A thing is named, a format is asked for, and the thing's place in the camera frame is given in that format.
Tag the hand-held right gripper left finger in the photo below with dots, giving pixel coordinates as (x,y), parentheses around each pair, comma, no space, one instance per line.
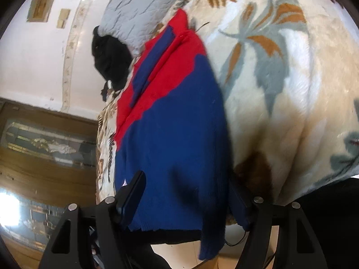
(134,199)

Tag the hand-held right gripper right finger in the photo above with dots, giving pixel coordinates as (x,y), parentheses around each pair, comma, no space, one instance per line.
(241,206)

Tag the red and blue sweater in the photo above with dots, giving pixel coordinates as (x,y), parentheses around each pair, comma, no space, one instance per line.
(179,134)

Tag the wooden door with stained glass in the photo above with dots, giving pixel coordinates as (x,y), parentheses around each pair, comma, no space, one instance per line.
(42,162)

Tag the cream leaf print blanket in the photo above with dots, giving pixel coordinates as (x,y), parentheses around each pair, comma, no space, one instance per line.
(280,89)

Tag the black cloth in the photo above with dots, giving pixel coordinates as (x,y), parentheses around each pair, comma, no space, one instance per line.
(110,56)

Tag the grey quilted pillow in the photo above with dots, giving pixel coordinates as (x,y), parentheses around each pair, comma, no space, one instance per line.
(137,8)

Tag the small framed wall picture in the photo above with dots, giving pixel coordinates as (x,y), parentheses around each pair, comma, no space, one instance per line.
(64,18)

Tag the large framed wall picture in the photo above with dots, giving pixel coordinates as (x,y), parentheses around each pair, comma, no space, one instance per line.
(42,4)

